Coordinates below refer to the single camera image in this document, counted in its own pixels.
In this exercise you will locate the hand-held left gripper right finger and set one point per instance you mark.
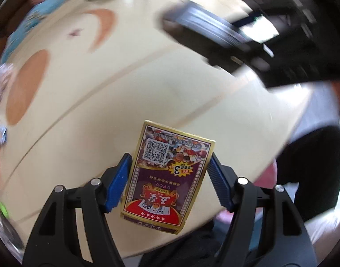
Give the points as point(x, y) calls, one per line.
point(218, 186)

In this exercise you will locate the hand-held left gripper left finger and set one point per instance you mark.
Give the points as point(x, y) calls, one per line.
point(119, 184)

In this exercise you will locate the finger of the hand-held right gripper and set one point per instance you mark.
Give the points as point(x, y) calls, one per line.
point(203, 25)

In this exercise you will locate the playing card box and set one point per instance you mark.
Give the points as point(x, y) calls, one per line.
point(158, 178)

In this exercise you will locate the pink round item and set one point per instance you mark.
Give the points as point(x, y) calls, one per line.
point(267, 175)

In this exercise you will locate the person's black pants leg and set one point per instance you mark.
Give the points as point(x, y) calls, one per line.
point(311, 172)

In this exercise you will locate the small green item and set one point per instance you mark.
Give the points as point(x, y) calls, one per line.
point(3, 210)

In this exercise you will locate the clear plastic wrapper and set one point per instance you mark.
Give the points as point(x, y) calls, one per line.
point(1, 83)

